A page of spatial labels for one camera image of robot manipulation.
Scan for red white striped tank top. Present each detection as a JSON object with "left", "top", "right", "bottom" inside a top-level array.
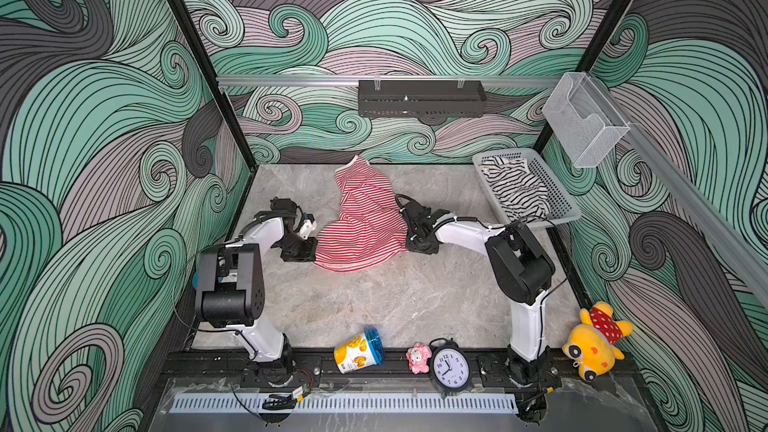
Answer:
[{"left": 315, "top": 156, "right": 407, "bottom": 273}]

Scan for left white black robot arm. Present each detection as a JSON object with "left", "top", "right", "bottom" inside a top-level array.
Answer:
[{"left": 195, "top": 197, "right": 318, "bottom": 363}]

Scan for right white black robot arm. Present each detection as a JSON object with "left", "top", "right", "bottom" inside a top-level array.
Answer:
[{"left": 398, "top": 199, "right": 555, "bottom": 384}]

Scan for black white zebra tank top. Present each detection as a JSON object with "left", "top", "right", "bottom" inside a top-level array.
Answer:
[{"left": 480, "top": 156, "right": 551, "bottom": 222}]

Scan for pink plush toy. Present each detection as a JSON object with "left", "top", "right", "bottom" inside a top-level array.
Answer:
[{"left": 406, "top": 343, "right": 432, "bottom": 374}]

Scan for yellow blue snack cup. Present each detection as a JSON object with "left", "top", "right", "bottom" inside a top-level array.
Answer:
[{"left": 333, "top": 327, "right": 385, "bottom": 374}]

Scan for black alarm clock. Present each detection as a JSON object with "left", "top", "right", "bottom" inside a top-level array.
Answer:
[{"left": 428, "top": 337, "right": 472, "bottom": 398}]

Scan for grey plastic laundry basket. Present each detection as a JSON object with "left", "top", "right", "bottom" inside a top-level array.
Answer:
[{"left": 472, "top": 148, "right": 582, "bottom": 228}]

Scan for yellow plush toy red shirt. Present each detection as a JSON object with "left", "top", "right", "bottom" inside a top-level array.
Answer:
[{"left": 562, "top": 302, "right": 633, "bottom": 382}]

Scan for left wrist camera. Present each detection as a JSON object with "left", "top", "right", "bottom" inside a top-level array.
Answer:
[{"left": 296, "top": 213, "right": 317, "bottom": 240}]

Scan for black metal wall shelf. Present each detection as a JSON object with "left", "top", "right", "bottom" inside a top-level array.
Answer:
[{"left": 357, "top": 79, "right": 488, "bottom": 120}]

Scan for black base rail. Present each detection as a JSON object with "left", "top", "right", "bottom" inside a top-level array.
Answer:
[{"left": 157, "top": 346, "right": 637, "bottom": 391}]

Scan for white slotted cable duct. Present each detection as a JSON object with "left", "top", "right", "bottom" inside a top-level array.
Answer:
[{"left": 169, "top": 392, "right": 518, "bottom": 415}]

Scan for aluminium back wall rail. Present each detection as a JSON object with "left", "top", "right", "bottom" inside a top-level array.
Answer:
[{"left": 216, "top": 74, "right": 560, "bottom": 88}]

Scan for aluminium wall rail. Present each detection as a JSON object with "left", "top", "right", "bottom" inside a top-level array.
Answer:
[
  {"left": 216, "top": 74, "right": 560, "bottom": 88},
  {"left": 597, "top": 81, "right": 767, "bottom": 303}
]

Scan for clear plastic wall bin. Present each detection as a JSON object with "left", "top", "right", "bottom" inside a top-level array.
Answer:
[{"left": 543, "top": 72, "right": 630, "bottom": 169}]

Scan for aluminium right wall rail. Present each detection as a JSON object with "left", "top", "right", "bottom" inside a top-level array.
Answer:
[{"left": 597, "top": 81, "right": 767, "bottom": 303}]

